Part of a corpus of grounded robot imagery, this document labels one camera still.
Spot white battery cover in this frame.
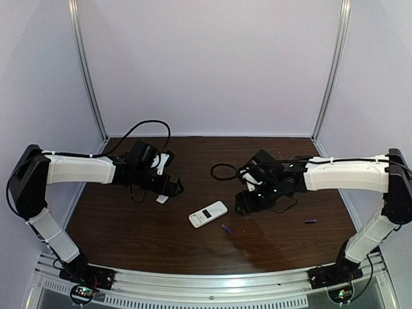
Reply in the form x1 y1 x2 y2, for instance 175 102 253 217
156 195 169 204

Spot white remote control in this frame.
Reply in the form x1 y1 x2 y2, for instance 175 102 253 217
188 201 228 229

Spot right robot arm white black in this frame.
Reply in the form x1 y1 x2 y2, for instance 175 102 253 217
235 148 411 283

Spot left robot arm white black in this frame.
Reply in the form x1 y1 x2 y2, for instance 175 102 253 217
6 140 184 270

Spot right round circuit board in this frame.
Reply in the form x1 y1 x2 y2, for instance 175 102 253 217
327 285 353 305

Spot round circuit board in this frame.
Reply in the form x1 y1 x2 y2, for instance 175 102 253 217
327 285 353 305
69 285 96 305

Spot left round circuit board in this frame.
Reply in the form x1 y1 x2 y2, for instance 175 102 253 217
69 285 96 305

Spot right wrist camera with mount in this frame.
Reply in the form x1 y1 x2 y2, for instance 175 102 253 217
239 169 263 192

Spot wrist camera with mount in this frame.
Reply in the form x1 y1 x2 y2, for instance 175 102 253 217
151 151 175 176
239 169 263 192

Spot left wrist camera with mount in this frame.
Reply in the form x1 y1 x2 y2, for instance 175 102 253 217
151 151 175 176

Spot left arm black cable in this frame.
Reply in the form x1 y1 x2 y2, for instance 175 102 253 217
106 120 171 155

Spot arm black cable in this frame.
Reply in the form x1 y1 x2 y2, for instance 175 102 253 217
106 120 171 155
211 156 412 183

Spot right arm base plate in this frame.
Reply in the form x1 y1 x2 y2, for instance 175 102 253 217
307 264 363 290

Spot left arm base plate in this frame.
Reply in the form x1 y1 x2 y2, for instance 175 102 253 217
59 262 115 290

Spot front aluminium rail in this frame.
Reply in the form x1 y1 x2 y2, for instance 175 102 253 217
27 250 392 308

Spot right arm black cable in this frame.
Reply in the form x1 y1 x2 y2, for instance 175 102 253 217
211 156 412 183

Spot left aluminium frame post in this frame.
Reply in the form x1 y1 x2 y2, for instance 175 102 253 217
68 0 108 141

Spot aluminium frame post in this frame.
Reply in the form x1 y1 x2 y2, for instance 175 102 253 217
312 0 351 142
68 0 108 141

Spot right aluminium frame post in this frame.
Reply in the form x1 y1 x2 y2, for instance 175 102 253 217
312 0 351 142

